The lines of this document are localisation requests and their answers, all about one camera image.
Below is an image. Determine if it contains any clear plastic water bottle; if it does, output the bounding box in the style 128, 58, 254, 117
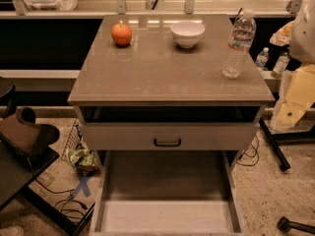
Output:
222, 10, 256, 79

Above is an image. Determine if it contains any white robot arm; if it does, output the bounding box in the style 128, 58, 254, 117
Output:
270, 0, 315, 131

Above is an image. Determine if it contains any grey drawer cabinet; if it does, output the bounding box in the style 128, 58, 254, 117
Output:
67, 13, 276, 236

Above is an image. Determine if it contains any closed top drawer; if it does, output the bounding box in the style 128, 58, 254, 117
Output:
80, 123, 259, 150

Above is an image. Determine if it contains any open middle drawer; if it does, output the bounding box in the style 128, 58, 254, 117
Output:
90, 150, 245, 236

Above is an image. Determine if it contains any small water bottle on shelf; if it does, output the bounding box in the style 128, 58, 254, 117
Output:
255, 47, 269, 71

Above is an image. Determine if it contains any small juice bottle on shelf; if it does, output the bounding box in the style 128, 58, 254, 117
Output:
271, 51, 290, 79

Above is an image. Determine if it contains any white ceramic bowl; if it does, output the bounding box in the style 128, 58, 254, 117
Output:
170, 21, 205, 48

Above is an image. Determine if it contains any orange apple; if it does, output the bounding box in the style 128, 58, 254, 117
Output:
111, 23, 132, 46

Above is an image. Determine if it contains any green snack bag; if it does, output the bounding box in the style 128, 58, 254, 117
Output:
66, 148, 98, 172

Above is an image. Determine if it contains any black stand leg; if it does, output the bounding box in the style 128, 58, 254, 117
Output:
259, 118, 315, 172

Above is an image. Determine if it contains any black caster foot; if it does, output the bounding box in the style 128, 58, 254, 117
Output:
277, 216, 315, 234

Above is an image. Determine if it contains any wire basket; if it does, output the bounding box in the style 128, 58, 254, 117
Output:
61, 119, 82, 161

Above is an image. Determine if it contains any black cable right of cabinet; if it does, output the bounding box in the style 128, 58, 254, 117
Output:
236, 135, 260, 167

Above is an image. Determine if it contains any black floor cable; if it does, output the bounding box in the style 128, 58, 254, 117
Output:
34, 177, 90, 223

